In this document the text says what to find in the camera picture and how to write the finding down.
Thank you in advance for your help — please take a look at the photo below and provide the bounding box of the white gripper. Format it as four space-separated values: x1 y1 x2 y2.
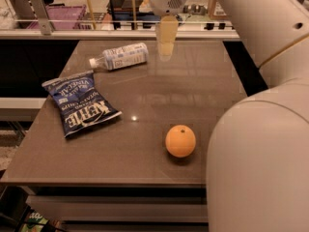
139 0 186 57

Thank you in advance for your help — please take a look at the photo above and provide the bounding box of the blue label plastic bottle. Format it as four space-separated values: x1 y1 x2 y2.
89 43 149 71

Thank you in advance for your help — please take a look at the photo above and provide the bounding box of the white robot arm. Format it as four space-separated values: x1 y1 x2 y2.
206 0 309 232

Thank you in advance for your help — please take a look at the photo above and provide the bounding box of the cardboard box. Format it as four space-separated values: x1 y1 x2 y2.
208 0 227 20

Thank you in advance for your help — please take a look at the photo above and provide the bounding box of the brown table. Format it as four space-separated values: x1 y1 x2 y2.
0 40 249 232

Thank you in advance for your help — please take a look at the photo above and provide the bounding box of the purple plastic crate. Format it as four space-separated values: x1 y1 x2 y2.
27 4 88 31

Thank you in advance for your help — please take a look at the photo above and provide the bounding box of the blue kettle chips bag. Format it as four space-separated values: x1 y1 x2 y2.
42 71 122 137

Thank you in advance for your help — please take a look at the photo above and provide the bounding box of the orange fruit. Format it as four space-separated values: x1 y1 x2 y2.
165 125 196 158

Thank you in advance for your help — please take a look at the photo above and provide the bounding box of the glass railing with metal posts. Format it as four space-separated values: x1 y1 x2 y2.
0 0 239 41

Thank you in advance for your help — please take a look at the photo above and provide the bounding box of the green snack package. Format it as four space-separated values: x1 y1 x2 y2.
19 211 48 232

